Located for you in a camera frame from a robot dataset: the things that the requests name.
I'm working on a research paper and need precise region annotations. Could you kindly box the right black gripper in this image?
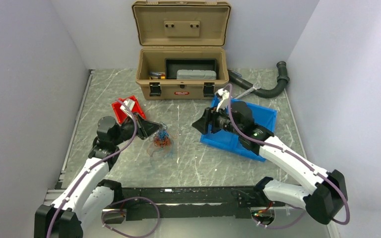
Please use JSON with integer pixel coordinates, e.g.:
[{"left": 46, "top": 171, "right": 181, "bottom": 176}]
[{"left": 192, "top": 103, "right": 242, "bottom": 136}]

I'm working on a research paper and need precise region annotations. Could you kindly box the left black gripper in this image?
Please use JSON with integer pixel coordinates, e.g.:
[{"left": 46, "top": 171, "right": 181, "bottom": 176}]
[{"left": 112, "top": 112, "right": 163, "bottom": 146}]

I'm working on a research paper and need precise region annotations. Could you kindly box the coloured cable bundle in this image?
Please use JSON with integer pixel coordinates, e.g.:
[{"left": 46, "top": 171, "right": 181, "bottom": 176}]
[{"left": 147, "top": 123, "right": 175, "bottom": 158}]

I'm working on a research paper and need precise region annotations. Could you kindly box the blue two-compartment plastic bin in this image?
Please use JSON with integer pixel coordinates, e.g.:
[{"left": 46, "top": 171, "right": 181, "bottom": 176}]
[{"left": 200, "top": 103, "right": 277, "bottom": 162}]

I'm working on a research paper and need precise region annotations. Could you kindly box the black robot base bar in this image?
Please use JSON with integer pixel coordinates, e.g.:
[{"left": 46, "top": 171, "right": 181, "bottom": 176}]
[{"left": 103, "top": 186, "right": 284, "bottom": 221}]

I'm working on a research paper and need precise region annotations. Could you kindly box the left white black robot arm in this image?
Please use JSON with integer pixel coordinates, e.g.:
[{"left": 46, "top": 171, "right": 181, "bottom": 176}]
[{"left": 34, "top": 113, "right": 162, "bottom": 238}]

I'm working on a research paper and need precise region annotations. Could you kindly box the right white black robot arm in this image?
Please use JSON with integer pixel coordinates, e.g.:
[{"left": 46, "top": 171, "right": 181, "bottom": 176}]
[{"left": 192, "top": 101, "right": 349, "bottom": 225}]

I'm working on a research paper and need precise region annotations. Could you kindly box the red plastic bin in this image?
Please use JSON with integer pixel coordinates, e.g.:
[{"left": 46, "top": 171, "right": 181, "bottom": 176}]
[{"left": 112, "top": 95, "right": 146, "bottom": 124}]

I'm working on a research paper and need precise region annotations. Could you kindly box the yellow orange tool in toolbox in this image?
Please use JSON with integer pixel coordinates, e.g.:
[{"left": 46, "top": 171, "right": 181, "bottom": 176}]
[{"left": 149, "top": 72, "right": 166, "bottom": 80}]

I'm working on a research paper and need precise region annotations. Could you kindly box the grey case in toolbox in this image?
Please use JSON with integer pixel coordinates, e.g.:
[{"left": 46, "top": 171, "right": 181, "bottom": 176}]
[{"left": 176, "top": 69, "right": 217, "bottom": 80}]

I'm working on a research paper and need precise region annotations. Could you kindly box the silver wrench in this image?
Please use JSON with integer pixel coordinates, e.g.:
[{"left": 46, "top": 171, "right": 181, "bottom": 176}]
[{"left": 235, "top": 83, "right": 260, "bottom": 99}]

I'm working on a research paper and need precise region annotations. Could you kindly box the black tray in toolbox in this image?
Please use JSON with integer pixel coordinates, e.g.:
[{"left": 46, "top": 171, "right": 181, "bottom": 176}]
[{"left": 165, "top": 58, "right": 218, "bottom": 79}]

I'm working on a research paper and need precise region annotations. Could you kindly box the tan plastic toolbox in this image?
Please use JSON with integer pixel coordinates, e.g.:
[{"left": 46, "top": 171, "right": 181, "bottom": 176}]
[{"left": 131, "top": 0, "right": 232, "bottom": 100}]

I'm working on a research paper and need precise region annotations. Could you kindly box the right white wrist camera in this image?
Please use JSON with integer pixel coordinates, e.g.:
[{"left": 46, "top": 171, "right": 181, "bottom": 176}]
[{"left": 215, "top": 88, "right": 230, "bottom": 112}]

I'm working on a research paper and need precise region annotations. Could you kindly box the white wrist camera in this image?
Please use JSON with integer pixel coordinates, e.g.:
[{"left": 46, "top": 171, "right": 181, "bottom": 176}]
[
  {"left": 215, "top": 88, "right": 230, "bottom": 112},
  {"left": 120, "top": 98, "right": 135, "bottom": 117}
]

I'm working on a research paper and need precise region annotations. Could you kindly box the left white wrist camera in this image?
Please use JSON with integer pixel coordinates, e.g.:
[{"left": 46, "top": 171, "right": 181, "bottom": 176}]
[{"left": 120, "top": 98, "right": 135, "bottom": 117}]

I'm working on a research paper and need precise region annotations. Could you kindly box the black corrugated hose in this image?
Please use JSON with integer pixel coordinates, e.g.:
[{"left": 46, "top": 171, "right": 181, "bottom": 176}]
[{"left": 228, "top": 61, "right": 290, "bottom": 99}]

